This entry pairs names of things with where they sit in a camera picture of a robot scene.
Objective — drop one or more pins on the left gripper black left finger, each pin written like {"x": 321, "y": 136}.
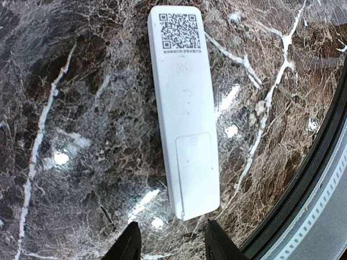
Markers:
{"x": 127, "y": 246}

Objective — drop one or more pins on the white battery cover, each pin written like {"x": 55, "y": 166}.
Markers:
{"x": 195, "y": 162}

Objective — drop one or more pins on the white air conditioner remote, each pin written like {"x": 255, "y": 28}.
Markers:
{"x": 184, "y": 99}

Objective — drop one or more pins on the black front rail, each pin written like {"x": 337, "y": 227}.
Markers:
{"x": 304, "y": 181}

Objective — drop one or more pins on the white slotted cable duct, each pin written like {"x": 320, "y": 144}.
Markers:
{"x": 317, "y": 210}

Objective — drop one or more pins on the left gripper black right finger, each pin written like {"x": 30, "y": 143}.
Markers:
{"x": 218, "y": 246}

